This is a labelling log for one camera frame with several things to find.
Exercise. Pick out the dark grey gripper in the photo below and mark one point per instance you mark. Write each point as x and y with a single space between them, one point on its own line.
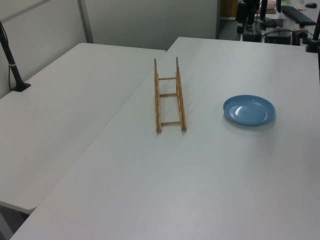
242 12

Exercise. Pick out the blue plastic plate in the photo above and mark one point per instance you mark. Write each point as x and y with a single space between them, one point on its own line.
250 112

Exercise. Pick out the wooden plate rack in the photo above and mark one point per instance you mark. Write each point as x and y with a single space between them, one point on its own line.
158 110

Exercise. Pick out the black flat power unit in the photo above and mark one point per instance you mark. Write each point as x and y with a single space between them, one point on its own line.
252 37

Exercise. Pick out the yellow wooden panel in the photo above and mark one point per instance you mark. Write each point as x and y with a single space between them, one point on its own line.
228 8

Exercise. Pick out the black monitor stand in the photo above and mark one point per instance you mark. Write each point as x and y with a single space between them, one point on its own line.
263 10

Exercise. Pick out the black box device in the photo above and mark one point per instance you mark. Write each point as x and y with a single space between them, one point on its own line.
278 37

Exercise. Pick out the black computer keyboard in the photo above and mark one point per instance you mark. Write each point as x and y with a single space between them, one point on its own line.
298 15

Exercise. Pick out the black computer mouse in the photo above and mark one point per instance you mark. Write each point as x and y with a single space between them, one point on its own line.
310 4

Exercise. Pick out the grey table leg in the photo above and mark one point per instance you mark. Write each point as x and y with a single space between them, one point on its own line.
5 225

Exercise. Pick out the black clamped camera pole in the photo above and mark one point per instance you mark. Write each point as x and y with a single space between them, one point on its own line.
315 32

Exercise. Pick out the black camera pole with base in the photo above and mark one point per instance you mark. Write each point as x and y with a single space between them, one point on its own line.
11 62

